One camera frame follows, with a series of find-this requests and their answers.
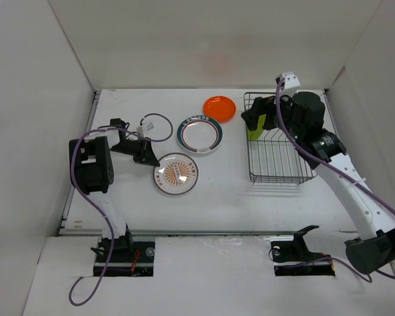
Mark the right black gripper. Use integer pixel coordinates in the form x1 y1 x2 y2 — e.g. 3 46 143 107
240 89 303 141

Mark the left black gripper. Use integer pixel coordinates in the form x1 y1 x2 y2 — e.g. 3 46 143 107
109 136 159 167

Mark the orange sunburst pattern plate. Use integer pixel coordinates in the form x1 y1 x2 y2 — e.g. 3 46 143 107
152 153 199 196

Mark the white plate green red rim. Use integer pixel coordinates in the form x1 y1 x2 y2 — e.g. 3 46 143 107
176 115 223 155

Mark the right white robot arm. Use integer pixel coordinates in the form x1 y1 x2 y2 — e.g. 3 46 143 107
241 92 395 275

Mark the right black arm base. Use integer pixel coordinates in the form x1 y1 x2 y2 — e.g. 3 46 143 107
269 225 335 277

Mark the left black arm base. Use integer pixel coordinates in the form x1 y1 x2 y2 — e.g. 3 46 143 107
91 234 155 277

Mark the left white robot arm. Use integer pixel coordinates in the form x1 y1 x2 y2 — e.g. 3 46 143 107
68 118 160 261

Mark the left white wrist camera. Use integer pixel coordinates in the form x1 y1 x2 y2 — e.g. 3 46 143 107
136 122 155 136

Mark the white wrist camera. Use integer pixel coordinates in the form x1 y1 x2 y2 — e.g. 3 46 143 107
136 122 155 136
275 72 300 97

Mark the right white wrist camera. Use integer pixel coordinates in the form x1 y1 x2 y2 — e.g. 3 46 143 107
275 72 300 97

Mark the grey wire dish rack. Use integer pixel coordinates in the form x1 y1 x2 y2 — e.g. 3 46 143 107
243 92 319 185

